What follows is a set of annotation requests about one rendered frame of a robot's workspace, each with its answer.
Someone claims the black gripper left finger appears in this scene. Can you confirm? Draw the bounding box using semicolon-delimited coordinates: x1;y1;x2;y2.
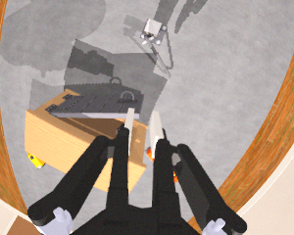
27;108;134;235

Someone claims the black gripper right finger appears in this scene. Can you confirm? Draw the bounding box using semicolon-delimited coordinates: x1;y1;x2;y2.
150;111;247;235

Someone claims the tan wooden cabinet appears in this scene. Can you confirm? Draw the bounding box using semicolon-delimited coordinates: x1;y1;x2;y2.
25;89;148;193

